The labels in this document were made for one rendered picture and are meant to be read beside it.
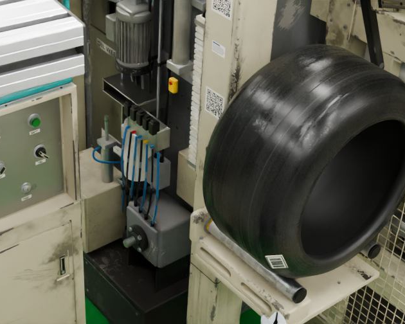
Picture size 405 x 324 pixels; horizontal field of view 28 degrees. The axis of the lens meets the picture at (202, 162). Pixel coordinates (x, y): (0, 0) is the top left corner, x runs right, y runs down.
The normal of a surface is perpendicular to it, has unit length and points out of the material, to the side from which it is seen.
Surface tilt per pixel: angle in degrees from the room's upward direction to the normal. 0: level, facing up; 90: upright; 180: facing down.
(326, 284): 0
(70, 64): 90
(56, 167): 90
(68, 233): 90
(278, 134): 47
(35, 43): 90
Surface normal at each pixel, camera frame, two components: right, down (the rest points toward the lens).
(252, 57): 0.63, 0.47
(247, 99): -0.47, -0.40
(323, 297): 0.06, -0.81
